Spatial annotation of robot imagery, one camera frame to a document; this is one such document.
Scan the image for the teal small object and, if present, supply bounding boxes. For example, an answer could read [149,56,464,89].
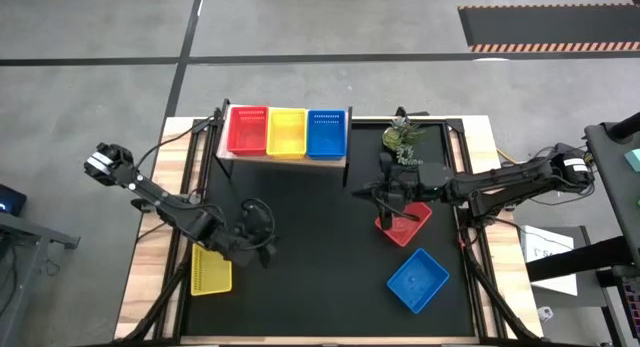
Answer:
[623,147,640,174]

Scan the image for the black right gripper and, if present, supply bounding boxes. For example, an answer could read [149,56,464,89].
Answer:
[377,160,455,233]

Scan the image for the wooden shelf black frame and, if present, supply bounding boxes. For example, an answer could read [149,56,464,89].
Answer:
[212,97,354,188]

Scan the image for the orange striped floor mat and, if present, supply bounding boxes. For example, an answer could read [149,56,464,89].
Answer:
[457,3,640,54]

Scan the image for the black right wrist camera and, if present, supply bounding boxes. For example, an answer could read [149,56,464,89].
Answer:
[378,150,400,186]

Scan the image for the black round pole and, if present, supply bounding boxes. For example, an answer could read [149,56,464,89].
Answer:
[606,110,640,141]

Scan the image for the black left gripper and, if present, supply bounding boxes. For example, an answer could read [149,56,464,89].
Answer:
[198,217,280,270]

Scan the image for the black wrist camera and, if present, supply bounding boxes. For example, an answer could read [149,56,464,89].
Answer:
[378,150,400,186]
[241,200,274,234]

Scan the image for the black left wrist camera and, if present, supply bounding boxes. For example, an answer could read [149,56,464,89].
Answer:
[241,200,274,234]

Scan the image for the black desk beam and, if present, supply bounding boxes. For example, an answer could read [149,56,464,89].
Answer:
[524,235,640,283]

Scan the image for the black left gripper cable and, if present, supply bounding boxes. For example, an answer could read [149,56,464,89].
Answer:
[239,196,278,251]

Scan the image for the yellow cable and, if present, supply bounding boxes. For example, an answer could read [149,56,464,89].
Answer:
[496,146,522,167]

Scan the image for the blue plastic slotted basket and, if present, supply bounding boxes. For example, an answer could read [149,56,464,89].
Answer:
[385,246,451,316]
[305,108,348,162]

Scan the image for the black table mat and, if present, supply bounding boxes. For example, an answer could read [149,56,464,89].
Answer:
[179,119,476,338]

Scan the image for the dark screen device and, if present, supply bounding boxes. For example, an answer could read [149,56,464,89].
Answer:
[0,182,29,218]

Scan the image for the artificial succulent plant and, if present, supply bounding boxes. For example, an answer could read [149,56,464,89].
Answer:
[382,115,427,167]

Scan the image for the slotted storage crate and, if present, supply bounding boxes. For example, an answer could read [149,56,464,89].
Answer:
[621,279,640,329]

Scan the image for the grey metal stand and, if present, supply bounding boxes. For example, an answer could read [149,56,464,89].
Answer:
[0,211,81,347]

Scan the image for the red plastic slotted basket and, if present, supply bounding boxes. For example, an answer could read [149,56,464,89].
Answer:
[226,105,270,157]
[374,201,434,249]

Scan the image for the black aluminium table frame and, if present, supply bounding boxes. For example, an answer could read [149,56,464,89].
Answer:
[112,99,546,347]

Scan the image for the yellow plastic slotted basket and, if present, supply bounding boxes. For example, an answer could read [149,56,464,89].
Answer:
[189,241,234,298]
[265,107,309,161]

